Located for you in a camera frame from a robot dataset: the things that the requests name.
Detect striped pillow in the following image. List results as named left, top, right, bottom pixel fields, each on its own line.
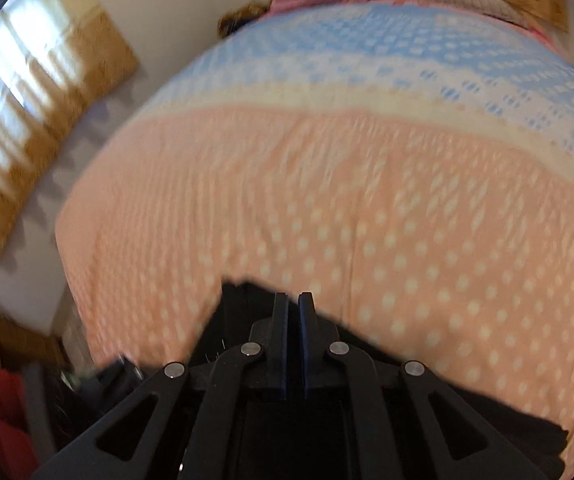
left=414, top=0, right=535, bottom=27

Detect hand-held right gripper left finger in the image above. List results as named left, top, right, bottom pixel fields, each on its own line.
left=32, top=292, right=290, bottom=480

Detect polka dot bedsheet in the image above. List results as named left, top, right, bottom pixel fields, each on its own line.
left=54, top=0, right=574, bottom=476

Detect wooden furniture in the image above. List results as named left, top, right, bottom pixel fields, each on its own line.
left=0, top=297, right=70, bottom=366

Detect beige side curtain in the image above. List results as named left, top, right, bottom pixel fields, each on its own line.
left=0, top=0, right=140, bottom=263

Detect black pants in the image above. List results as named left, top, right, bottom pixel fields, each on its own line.
left=187, top=275, right=570, bottom=480

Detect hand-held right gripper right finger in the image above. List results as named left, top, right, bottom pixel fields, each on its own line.
left=298, top=291, right=550, bottom=480

